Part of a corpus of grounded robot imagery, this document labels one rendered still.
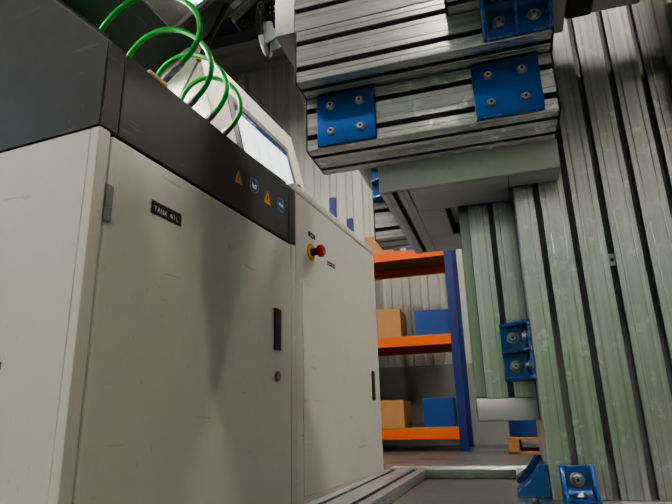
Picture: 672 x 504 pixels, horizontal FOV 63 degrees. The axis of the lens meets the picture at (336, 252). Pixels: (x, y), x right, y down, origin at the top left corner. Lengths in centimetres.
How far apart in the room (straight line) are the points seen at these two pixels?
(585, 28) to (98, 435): 98
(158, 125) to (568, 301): 75
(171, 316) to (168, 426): 18
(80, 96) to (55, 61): 11
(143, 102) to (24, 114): 20
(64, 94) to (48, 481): 60
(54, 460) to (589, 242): 80
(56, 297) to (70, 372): 12
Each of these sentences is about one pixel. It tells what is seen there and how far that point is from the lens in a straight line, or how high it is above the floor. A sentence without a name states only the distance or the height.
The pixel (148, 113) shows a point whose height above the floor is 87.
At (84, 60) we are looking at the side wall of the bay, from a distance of 106.
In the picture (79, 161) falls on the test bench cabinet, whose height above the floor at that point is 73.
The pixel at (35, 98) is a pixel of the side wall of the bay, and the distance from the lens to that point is 111.
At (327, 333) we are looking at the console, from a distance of 162.
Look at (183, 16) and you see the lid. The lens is 199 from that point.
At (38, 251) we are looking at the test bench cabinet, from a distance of 96.
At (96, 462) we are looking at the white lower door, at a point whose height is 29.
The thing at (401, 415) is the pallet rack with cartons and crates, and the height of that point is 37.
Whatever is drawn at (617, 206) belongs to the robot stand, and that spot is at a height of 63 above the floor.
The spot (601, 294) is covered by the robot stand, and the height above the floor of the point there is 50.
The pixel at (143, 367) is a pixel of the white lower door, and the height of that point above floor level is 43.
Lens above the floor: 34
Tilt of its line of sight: 17 degrees up
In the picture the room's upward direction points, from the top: 2 degrees counter-clockwise
